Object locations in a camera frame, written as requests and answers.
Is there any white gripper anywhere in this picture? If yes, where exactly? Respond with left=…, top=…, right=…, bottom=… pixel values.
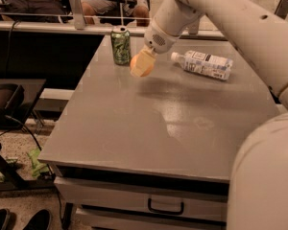
left=130, top=0, right=203, bottom=77

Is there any orange fruit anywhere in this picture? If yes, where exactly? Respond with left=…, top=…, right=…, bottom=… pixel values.
left=130, top=54, right=154, bottom=77

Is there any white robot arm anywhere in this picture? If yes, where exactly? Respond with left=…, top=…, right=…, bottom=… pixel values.
left=131, top=0, right=288, bottom=230

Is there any green soda can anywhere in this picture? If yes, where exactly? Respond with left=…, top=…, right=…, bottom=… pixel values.
left=110, top=26, right=132, bottom=65

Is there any clear plastic water bottle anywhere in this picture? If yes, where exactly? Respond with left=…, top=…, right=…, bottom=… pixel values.
left=171, top=51, right=233, bottom=81

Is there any seated person right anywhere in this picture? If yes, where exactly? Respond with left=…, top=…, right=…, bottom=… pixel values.
left=81, top=0, right=150, bottom=27

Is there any seated person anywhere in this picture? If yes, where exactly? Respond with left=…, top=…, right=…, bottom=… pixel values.
left=81, top=0, right=150, bottom=27
left=0, top=0, right=66, bottom=23

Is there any grey drawer cabinet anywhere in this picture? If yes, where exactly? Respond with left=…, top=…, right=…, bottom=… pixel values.
left=39, top=39, right=277, bottom=230

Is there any metal railing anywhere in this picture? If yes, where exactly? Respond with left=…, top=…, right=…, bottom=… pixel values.
left=0, top=0, right=288, bottom=41

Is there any seated person left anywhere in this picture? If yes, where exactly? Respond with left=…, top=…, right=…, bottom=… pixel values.
left=0, top=0, right=66, bottom=23

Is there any black chair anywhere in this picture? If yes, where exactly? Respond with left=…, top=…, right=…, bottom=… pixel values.
left=0, top=83, right=24, bottom=128

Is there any green crumpled bag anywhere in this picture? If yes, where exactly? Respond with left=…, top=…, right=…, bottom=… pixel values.
left=27, top=148, right=49, bottom=178

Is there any right black shoe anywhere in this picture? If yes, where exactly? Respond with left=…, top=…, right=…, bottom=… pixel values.
left=23, top=209, right=52, bottom=230

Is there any black cable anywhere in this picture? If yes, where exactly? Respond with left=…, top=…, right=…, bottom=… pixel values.
left=0, top=113, right=43, bottom=151

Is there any black drawer handle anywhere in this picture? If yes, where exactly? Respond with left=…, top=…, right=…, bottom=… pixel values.
left=147, top=198, right=184, bottom=216

